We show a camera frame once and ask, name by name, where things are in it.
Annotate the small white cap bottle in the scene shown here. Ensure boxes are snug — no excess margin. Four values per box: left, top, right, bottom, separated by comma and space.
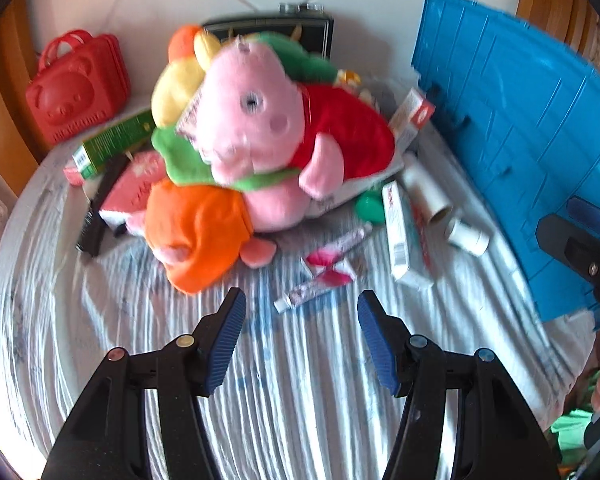
444, 217, 490, 257

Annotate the white cylinder bottle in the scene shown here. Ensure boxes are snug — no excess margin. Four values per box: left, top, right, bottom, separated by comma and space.
399, 151, 453, 224

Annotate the white red toothpaste box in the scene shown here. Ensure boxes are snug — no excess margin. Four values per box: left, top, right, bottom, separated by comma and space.
382, 181, 410, 281

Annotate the black comb brush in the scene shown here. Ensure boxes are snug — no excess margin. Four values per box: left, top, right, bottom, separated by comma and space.
76, 154, 130, 258

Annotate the red white small box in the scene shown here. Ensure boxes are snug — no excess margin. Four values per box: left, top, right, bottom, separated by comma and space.
389, 87, 436, 153

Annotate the pink toothpaste tube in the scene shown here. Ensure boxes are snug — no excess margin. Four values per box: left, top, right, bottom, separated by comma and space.
274, 222, 373, 313

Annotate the orange plush toy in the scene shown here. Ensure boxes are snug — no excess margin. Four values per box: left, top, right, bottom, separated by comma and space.
144, 179, 276, 294

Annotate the green cardboard box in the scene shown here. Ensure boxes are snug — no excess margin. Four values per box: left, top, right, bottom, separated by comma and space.
72, 110, 155, 180

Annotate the green plush toy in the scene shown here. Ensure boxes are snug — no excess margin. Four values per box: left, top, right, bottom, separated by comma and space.
246, 32, 339, 84

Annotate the pink pig plush toy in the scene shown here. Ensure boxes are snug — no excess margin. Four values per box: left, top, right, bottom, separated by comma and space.
176, 34, 397, 233

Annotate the red bear handbag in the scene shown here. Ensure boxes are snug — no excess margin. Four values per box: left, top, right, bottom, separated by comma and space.
24, 29, 131, 145

